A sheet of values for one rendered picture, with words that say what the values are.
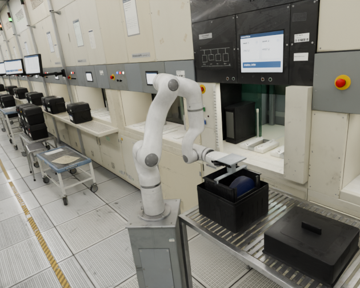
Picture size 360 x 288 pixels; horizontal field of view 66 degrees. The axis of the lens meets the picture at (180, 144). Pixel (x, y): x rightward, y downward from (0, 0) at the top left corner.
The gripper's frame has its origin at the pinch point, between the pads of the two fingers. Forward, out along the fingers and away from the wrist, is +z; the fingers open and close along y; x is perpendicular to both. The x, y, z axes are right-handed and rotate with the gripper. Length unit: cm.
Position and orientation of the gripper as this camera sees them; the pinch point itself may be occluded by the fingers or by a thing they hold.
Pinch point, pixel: (231, 163)
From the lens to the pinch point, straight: 145.9
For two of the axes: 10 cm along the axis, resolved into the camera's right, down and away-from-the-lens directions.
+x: -1.0, -9.4, -3.2
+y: -7.8, 2.8, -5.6
